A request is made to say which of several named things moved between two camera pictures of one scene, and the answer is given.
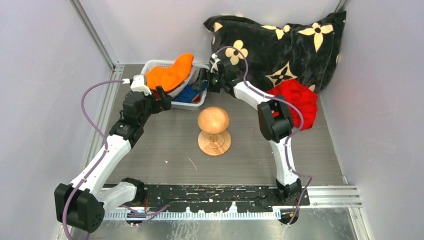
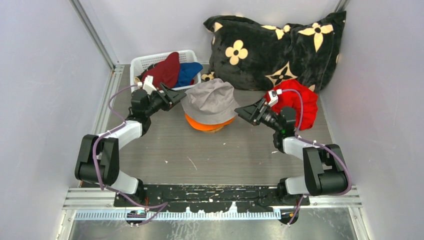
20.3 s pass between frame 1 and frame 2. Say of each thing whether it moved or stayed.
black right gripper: moved
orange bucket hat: moved
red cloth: stayed
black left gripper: stayed
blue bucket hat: moved
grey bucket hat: moved
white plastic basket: moved
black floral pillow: stayed
